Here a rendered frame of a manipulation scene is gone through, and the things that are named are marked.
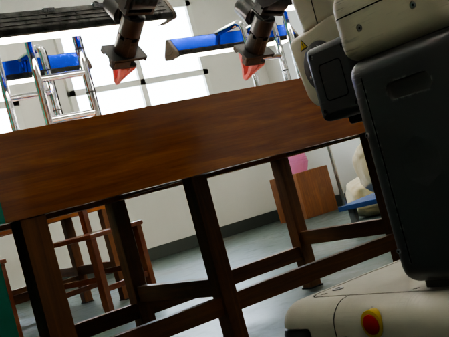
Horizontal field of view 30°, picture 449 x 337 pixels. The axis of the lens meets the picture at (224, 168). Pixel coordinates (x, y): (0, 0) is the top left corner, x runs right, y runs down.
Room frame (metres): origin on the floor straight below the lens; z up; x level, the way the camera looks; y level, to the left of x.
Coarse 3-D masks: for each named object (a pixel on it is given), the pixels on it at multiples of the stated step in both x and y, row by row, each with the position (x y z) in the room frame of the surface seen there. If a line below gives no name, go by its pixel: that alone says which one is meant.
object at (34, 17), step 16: (160, 0) 2.41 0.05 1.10; (0, 16) 2.12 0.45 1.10; (16, 16) 2.14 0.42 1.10; (32, 16) 2.16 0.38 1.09; (48, 16) 2.19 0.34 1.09; (64, 16) 2.21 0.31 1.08; (80, 16) 2.23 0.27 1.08; (96, 16) 2.26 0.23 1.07; (160, 16) 2.37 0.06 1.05; (176, 16) 2.40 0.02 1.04; (0, 32) 2.08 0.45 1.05; (16, 32) 2.11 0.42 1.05; (32, 32) 2.13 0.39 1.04; (48, 32) 2.17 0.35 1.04
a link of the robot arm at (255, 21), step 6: (252, 12) 2.23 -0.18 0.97; (252, 18) 2.24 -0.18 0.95; (258, 18) 2.20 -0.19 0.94; (264, 18) 2.20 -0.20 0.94; (270, 18) 2.20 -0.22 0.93; (252, 24) 2.22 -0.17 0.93; (258, 24) 2.20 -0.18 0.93; (264, 24) 2.20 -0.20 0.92; (270, 24) 2.20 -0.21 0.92; (252, 30) 2.22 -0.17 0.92; (258, 30) 2.21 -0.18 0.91; (264, 30) 2.21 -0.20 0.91; (270, 30) 2.22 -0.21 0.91; (258, 36) 2.22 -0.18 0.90; (264, 36) 2.22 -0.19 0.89
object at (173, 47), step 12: (192, 36) 3.16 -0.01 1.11; (204, 36) 3.19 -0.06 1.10; (216, 36) 3.21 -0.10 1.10; (228, 36) 3.24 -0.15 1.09; (240, 36) 3.27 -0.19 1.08; (168, 48) 3.09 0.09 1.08; (180, 48) 3.08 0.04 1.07; (192, 48) 3.11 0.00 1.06; (204, 48) 3.14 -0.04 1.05; (216, 48) 3.17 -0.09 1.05; (228, 48) 3.21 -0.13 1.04; (168, 60) 3.12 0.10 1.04
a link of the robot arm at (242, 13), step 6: (240, 0) 2.25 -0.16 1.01; (246, 0) 2.24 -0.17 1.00; (252, 0) 2.22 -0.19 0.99; (240, 6) 2.25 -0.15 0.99; (246, 6) 2.24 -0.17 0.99; (252, 6) 2.23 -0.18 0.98; (258, 6) 2.17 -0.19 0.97; (240, 12) 2.25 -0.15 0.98; (246, 12) 2.23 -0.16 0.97; (258, 12) 2.18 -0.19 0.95; (264, 12) 2.18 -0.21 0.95; (270, 12) 2.20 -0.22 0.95; (276, 12) 2.21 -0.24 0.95; (282, 12) 2.21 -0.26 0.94; (246, 18) 2.24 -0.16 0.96
